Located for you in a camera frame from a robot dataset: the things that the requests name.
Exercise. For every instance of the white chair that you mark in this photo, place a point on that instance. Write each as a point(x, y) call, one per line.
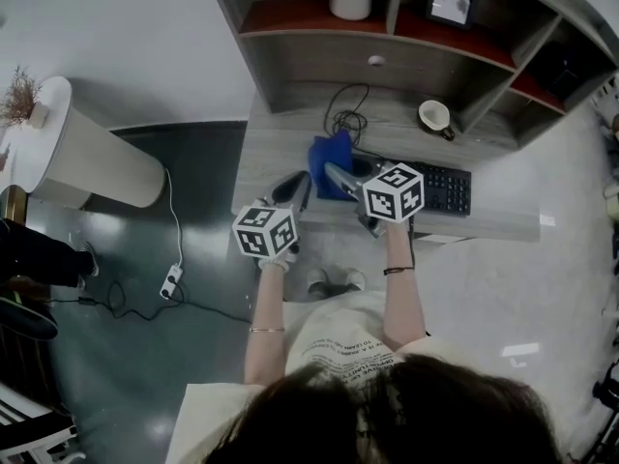
point(29, 428)

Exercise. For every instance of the small white round knob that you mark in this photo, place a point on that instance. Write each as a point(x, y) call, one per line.
point(376, 61)

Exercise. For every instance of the person's left forearm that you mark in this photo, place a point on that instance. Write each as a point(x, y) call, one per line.
point(266, 317)

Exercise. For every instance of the person's right forearm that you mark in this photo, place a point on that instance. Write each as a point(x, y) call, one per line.
point(401, 298)

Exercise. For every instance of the black wrist band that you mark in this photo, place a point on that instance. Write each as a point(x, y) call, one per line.
point(399, 270)

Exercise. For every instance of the person's light shoe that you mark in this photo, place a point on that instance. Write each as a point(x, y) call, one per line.
point(354, 278)
point(317, 281)

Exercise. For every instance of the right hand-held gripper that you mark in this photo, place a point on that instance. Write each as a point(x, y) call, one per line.
point(392, 191)

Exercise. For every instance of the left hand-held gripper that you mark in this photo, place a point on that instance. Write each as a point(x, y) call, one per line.
point(263, 230)

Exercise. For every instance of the grey wooden shelf unit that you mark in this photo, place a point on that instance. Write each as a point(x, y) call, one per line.
point(435, 66)

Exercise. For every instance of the dried plant in vase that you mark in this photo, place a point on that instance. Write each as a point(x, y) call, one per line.
point(21, 99)

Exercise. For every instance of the black tripod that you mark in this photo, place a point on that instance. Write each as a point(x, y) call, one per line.
point(607, 404)

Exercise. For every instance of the white round side table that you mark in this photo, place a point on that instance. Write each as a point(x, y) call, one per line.
point(97, 157)

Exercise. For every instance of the white glove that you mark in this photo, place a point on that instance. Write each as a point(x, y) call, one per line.
point(275, 263)

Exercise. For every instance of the white power strip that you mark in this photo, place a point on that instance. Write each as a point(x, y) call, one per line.
point(171, 281)

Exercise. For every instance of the black keyboard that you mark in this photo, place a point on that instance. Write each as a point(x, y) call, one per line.
point(447, 189)

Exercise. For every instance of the cream printed shirt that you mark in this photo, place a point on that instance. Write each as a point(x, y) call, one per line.
point(338, 346)

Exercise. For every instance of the blue cloth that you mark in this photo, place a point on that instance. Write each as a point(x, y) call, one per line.
point(329, 155)

